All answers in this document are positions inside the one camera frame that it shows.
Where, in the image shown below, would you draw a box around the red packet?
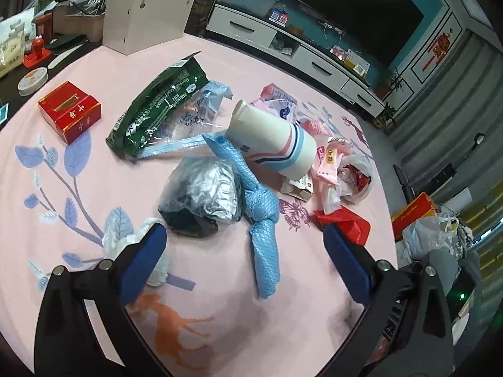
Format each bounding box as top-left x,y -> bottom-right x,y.
35,13 -> 53,40

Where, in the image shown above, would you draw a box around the pink floral tablecloth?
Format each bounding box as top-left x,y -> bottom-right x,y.
0,31 -> 397,377

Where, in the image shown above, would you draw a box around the grey curtain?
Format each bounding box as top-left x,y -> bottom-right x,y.
389,27 -> 503,189

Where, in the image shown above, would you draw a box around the white cardboard box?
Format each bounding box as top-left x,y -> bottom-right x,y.
102,0 -> 196,56

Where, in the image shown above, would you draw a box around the small potted plant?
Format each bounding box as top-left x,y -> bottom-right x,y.
373,102 -> 397,126
387,68 -> 405,95

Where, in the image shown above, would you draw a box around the crumpled white tissue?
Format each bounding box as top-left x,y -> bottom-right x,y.
102,217 -> 171,287

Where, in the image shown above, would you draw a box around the red plastic wrapper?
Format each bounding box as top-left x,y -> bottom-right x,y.
312,206 -> 371,246

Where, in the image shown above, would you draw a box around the beige storage tray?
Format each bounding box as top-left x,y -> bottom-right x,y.
65,8 -> 106,43

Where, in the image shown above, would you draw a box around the striped white paper cup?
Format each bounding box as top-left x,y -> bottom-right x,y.
227,100 -> 317,175

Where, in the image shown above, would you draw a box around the red cigarette box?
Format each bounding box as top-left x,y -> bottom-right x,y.
38,81 -> 102,145

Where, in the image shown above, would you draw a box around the knotted blue plastic bag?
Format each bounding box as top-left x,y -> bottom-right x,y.
202,133 -> 281,300

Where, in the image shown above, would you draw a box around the green snack bag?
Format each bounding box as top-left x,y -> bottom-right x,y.
106,52 -> 211,162

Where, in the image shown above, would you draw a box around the black television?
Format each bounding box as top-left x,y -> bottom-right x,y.
255,0 -> 426,67

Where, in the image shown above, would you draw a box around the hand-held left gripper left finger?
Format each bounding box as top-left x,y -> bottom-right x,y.
35,223 -> 168,377

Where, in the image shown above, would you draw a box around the black floor lamp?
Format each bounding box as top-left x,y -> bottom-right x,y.
456,133 -> 485,166

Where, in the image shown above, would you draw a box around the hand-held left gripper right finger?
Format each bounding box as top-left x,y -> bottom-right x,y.
323,223 -> 468,377

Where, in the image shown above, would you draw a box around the red yellow gift boxes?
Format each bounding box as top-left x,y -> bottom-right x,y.
330,45 -> 370,77

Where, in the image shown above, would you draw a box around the dark green pouch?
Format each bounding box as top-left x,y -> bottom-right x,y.
46,33 -> 88,52

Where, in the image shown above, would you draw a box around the small printed cardboard box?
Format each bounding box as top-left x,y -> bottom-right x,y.
280,175 -> 315,202

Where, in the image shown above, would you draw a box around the red wall decoration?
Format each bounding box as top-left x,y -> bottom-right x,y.
422,27 -> 452,73

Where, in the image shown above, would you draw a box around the orange cardboard box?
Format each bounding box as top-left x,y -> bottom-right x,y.
391,192 -> 441,240

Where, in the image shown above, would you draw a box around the pink snack wrapper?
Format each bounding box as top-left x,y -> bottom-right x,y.
310,137 -> 354,213
251,83 -> 299,122

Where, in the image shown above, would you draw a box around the white television cabinet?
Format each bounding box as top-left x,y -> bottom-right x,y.
205,2 -> 388,118

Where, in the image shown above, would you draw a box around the yellow patterned curtain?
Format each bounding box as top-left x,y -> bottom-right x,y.
460,192 -> 503,268

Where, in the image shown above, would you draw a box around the large potted plant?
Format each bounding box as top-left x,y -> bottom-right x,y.
179,0 -> 215,36

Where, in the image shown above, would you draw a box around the black device with green light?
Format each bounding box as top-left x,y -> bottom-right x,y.
452,253 -> 486,320

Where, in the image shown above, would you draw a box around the red stamp toy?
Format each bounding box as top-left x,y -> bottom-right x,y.
23,36 -> 53,68

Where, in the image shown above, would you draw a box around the pile of white plastic bags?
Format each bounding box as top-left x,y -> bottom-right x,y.
401,214 -> 472,260

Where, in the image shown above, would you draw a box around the clear blue-edged plastic wrapper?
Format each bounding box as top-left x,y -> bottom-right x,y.
137,80 -> 234,162

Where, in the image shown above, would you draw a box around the crumpled silver foil bag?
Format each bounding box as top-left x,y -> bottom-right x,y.
158,156 -> 246,238

